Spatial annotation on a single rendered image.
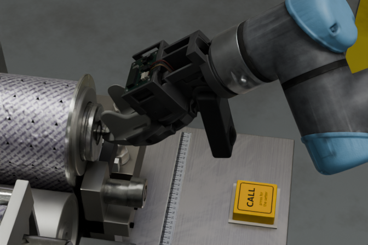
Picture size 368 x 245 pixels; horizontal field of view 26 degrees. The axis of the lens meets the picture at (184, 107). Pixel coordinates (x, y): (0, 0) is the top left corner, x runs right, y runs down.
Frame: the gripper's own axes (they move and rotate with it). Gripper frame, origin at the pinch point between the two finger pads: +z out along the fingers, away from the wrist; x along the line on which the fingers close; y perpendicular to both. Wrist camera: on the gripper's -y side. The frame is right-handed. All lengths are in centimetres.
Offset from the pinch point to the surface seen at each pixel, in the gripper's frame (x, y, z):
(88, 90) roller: -1.2, 7.0, -1.4
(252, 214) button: -11.1, -36.1, 5.6
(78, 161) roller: 6.3, 3.1, 1.9
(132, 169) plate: -9.5, -15.2, 13.8
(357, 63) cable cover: -142, -125, 40
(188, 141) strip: -27.0, -29.3, 17.2
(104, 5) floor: -162, -65, 115
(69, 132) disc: 6.3, 7.7, -1.4
